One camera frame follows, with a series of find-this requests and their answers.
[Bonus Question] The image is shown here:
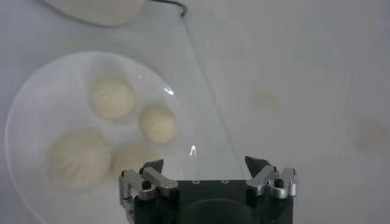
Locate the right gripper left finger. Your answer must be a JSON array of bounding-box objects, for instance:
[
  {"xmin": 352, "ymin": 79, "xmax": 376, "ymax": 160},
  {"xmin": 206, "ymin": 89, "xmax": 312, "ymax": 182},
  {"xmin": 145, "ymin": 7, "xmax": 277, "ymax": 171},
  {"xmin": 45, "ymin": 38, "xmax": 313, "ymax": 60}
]
[{"xmin": 118, "ymin": 158, "xmax": 180, "ymax": 215}]

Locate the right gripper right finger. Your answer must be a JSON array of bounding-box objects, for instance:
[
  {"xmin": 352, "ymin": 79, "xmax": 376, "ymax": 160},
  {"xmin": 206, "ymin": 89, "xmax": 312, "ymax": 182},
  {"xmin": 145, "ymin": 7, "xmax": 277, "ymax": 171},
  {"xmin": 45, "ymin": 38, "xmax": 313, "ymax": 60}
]
[{"xmin": 244, "ymin": 155, "xmax": 299, "ymax": 200}]

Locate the white steamed baozi bun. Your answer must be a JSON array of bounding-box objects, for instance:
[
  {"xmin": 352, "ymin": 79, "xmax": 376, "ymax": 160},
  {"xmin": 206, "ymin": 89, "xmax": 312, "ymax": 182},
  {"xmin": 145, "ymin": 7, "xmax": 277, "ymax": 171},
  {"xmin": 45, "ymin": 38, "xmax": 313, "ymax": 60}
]
[
  {"xmin": 138, "ymin": 103, "xmax": 179, "ymax": 145},
  {"xmin": 111, "ymin": 142, "xmax": 159, "ymax": 179},
  {"xmin": 88, "ymin": 75, "xmax": 138, "ymax": 122},
  {"xmin": 47, "ymin": 129, "xmax": 113, "ymax": 189}
]

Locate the white round plate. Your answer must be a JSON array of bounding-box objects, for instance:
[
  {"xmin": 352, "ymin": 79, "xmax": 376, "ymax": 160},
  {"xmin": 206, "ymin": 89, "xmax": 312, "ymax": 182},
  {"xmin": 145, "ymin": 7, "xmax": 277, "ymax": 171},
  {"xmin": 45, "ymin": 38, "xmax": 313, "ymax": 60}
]
[{"xmin": 4, "ymin": 51, "xmax": 196, "ymax": 224}]

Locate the cream electric cooking pot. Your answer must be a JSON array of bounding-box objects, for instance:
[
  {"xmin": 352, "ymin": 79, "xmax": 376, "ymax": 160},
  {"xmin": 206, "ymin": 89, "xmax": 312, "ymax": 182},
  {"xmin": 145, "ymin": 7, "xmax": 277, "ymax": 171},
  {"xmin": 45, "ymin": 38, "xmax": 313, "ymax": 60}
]
[{"xmin": 38, "ymin": 0, "xmax": 147, "ymax": 27}]

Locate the black pot power cord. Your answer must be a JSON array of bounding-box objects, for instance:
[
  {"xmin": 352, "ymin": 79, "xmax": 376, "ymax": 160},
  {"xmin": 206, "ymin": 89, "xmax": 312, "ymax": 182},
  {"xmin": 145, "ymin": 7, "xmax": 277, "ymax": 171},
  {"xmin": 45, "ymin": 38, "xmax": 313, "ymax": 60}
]
[{"xmin": 149, "ymin": 0, "xmax": 188, "ymax": 18}]

